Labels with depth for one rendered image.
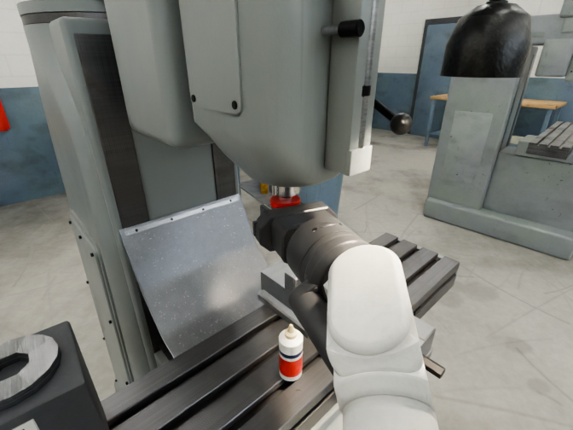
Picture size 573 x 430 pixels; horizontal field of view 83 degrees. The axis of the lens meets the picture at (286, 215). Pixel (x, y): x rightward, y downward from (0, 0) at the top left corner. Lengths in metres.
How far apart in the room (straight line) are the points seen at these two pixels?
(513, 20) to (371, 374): 0.31
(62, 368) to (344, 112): 0.42
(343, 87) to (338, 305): 0.22
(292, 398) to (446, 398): 1.39
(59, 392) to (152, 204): 0.46
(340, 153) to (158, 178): 0.51
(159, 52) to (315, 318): 0.37
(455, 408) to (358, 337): 1.68
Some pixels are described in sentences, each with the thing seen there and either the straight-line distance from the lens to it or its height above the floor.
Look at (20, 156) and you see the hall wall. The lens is 4.63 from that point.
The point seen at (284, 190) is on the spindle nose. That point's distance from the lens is 0.46.
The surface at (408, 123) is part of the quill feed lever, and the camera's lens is 0.48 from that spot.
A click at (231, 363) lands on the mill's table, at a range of 0.65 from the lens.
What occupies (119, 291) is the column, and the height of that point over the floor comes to 0.95.
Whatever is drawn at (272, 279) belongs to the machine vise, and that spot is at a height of 1.03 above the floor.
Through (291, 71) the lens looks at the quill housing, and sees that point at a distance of 0.35.
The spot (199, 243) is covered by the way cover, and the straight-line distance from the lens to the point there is 0.84.
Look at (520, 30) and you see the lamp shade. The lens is 0.37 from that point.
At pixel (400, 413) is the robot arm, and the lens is 0.25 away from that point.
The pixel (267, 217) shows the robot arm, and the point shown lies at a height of 1.27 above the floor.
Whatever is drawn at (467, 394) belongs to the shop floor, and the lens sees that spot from 1.99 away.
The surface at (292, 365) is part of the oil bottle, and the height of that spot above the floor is 1.01.
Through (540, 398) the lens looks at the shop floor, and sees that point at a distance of 2.15.
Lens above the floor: 1.46
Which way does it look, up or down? 26 degrees down
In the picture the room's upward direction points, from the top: straight up
